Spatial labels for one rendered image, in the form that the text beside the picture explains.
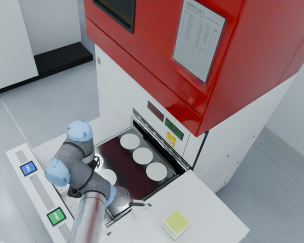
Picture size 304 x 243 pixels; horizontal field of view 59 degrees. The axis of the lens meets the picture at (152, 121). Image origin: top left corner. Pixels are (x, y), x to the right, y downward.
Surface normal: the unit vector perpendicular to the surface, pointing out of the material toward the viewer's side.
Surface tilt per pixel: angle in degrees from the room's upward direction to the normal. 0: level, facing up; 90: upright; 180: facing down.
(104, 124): 0
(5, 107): 0
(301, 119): 90
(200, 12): 90
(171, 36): 90
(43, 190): 0
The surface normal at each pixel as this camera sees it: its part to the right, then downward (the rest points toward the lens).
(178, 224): 0.10, -0.66
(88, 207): 0.05, -0.87
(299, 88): -0.77, 0.42
